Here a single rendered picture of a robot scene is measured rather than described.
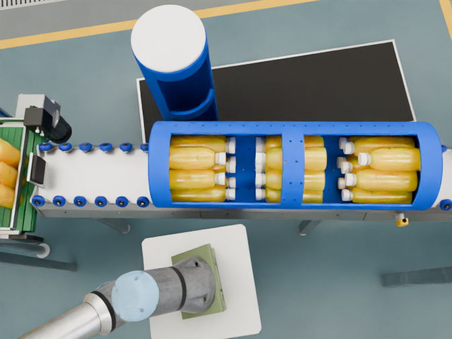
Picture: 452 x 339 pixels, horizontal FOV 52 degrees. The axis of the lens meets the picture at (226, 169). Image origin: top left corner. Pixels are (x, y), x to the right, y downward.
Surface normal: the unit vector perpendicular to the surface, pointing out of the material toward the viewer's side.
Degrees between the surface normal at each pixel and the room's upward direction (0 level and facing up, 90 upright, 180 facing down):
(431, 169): 18
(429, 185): 39
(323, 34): 0
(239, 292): 0
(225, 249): 0
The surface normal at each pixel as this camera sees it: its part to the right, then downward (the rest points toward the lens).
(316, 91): -0.04, -0.25
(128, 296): -0.62, -0.07
